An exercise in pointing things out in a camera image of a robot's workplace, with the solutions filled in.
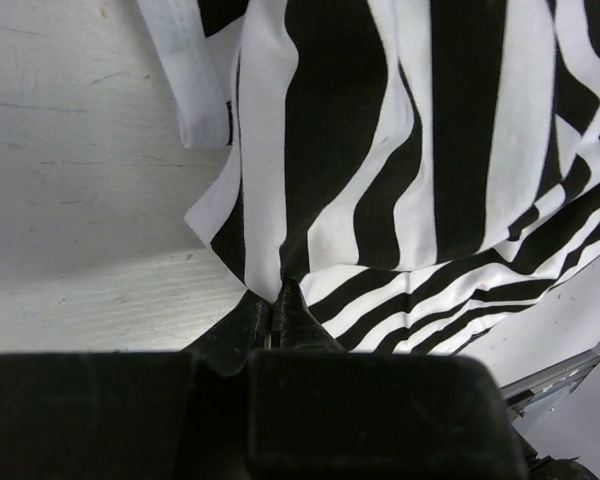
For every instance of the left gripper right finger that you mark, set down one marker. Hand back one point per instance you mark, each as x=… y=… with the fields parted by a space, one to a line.
x=295 y=328

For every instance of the black white striped tank top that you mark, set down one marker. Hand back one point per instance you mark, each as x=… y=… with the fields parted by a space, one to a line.
x=421 y=169

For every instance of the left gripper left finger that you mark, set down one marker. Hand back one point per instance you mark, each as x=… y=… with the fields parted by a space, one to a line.
x=227 y=345

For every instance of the aluminium rail frame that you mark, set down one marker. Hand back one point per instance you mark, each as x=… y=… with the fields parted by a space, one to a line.
x=532 y=398

